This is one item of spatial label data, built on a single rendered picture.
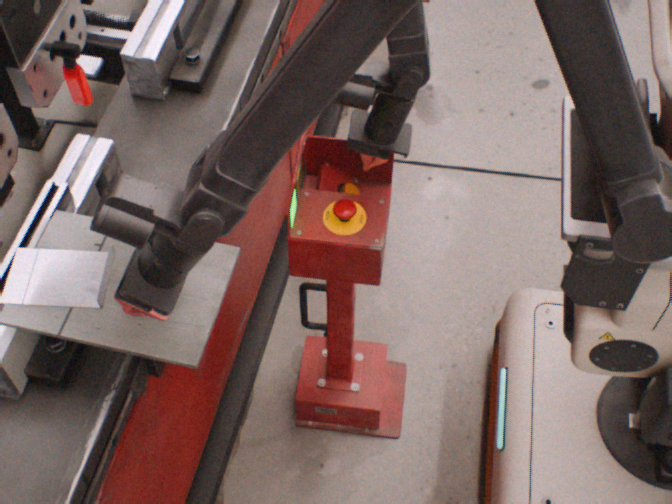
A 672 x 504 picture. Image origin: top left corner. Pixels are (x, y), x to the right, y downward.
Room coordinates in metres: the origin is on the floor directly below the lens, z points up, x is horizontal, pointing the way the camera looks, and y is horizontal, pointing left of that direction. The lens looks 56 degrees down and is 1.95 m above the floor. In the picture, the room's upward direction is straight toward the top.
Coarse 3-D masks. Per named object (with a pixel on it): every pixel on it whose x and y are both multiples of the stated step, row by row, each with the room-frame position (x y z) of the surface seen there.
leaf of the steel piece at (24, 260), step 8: (24, 248) 0.66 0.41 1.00; (32, 248) 0.66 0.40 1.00; (16, 256) 0.64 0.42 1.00; (24, 256) 0.64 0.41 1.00; (32, 256) 0.64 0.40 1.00; (16, 264) 0.63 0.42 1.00; (24, 264) 0.63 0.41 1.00; (32, 264) 0.63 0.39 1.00; (16, 272) 0.62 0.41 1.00; (24, 272) 0.62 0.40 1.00; (8, 280) 0.61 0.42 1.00; (16, 280) 0.61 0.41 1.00; (24, 280) 0.61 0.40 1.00; (8, 288) 0.59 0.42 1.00; (16, 288) 0.59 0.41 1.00; (24, 288) 0.59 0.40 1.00; (8, 296) 0.58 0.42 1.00; (16, 296) 0.58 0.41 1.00; (24, 296) 0.58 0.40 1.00
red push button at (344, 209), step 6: (336, 204) 0.88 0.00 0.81; (342, 204) 0.88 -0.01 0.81; (348, 204) 0.88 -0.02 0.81; (354, 204) 0.88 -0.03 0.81; (336, 210) 0.86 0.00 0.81; (342, 210) 0.86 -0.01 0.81; (348, 210) 0.86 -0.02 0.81; (354, 210) 0.87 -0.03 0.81; (336, 216) 0.86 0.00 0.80; (342, 216) 0.85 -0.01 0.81; (348, 216) 0.85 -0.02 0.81
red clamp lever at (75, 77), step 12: (48, 48) 0.77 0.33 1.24; (60, 48) 0.77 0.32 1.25; (72, 48) 0.77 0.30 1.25; (72, 60) 0.77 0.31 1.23; (72, 72) 0.76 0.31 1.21; (84, 72) 0.77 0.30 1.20; (72, 84) 0.76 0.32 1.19; (84, 84) 0.77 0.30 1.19; (72, 96) 0.77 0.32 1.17; (84, 96) 0.76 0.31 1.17
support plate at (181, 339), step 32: (64, 224) 0.70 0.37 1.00; (128, 256) 0.64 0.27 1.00; (224, 256) 0.64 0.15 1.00; (192, 288) 0.59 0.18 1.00; (224, 288) 0.59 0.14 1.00; (0, 320) 0.55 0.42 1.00; (32, 320) 0.55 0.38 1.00; (96, 320) 0.55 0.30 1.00; (128, 320) 0.55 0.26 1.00; (160, 320) 0.55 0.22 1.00; (192, 320) 0.55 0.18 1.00; (128, 352) 0.51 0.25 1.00; (160, 352) 0.50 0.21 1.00; (192, 352) 0.50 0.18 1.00
